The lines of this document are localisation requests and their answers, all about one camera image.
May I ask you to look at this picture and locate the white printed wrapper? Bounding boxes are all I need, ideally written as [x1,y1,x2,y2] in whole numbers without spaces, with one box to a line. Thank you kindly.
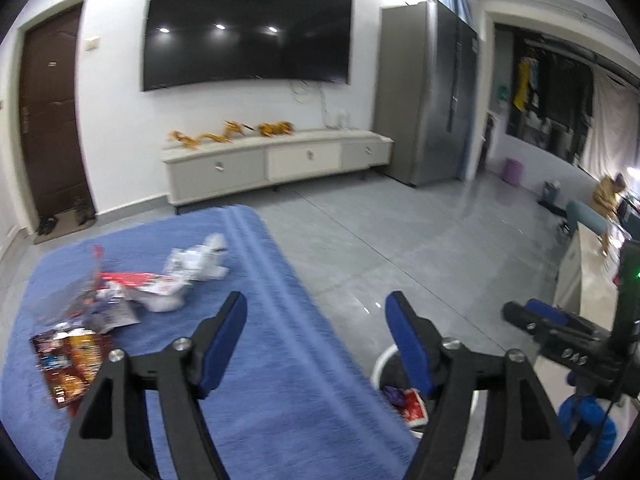
[165,232,232,283]

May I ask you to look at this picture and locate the red and white snack bag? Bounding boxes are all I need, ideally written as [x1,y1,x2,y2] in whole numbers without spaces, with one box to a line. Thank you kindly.
[97,271,183,297]

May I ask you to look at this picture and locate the white television cabinet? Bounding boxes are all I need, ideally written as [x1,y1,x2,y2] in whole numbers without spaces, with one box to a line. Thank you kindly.
[160,129,393,216]

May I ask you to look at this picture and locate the long golden dragon ornament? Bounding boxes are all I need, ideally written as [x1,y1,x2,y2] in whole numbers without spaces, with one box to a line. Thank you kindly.
[167,120,256,150]

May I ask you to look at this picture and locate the white round trash bin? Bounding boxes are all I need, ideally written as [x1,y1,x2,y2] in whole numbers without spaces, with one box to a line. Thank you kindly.
[371,344,483,441]

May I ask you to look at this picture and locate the teal chair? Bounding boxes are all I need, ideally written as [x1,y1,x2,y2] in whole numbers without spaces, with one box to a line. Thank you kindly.
[565,200,608,238]

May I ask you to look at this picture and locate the blue curtain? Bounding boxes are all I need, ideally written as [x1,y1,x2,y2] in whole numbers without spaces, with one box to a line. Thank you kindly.
[437,0,473,23]

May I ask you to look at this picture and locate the grey doormat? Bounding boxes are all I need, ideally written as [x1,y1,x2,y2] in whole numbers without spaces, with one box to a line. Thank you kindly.
[34,207,96,246]

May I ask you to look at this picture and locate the red wrapper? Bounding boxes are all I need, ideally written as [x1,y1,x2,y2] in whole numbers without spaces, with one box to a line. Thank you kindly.
[397,387,428,423]

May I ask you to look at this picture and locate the person's right hand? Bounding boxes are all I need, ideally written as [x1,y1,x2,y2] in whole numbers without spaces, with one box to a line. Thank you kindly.
[557,394,617,480]

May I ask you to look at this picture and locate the short golden dragon ornament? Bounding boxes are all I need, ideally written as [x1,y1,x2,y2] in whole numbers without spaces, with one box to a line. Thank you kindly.
[257,121,296,138]

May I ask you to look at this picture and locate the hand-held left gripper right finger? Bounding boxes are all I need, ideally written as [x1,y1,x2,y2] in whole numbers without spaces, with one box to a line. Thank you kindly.
[384,290,581,480]

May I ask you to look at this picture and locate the yellow hanging garment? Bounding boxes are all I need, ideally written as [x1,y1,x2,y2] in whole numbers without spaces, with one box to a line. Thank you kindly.
[512,57,533,113]

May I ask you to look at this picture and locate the dark red snack packet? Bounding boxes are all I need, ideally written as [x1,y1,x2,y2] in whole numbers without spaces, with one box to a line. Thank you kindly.
[30,327,116,408]

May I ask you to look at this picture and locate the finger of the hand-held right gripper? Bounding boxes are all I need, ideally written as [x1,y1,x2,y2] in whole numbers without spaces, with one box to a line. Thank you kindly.
[525,298,609,334]
[502,300,609,349]

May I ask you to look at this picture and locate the black wall television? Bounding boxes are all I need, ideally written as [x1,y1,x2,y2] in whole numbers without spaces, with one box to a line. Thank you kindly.
[141,0,354,93]

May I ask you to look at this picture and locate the white hanging sheet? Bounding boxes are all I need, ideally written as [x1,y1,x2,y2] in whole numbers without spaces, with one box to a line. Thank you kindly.
[577,72,640,181]

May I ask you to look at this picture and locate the blue blanket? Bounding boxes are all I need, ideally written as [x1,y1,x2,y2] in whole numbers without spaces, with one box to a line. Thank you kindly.
[0,204,421,480]

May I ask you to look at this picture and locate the white tissue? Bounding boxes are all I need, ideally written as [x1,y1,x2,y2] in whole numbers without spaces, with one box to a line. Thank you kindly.
[137,290,195,314]

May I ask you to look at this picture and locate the grey refrigerator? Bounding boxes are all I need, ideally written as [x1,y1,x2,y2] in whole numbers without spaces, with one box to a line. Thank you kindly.
[371,0,481,188]

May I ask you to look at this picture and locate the beige table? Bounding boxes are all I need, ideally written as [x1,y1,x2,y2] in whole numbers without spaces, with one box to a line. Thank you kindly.
[555,220,626,331]

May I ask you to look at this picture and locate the dark hanging clothes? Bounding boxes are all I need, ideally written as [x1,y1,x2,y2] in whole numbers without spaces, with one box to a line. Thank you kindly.
[520,35,596,161]

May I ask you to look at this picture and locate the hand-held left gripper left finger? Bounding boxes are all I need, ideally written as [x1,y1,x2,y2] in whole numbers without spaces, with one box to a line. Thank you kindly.
[54,291,249,480]

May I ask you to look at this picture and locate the white hanging cables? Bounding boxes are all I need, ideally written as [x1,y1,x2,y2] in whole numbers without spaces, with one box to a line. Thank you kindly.
[289,80,336,128]

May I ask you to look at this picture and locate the clear plastic wrapper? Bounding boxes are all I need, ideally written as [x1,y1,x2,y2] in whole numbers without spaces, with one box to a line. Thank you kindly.
[37,245,108,331]

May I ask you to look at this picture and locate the dark brown door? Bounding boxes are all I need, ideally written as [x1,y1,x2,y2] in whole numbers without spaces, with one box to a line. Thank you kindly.
[19,2,96,221]

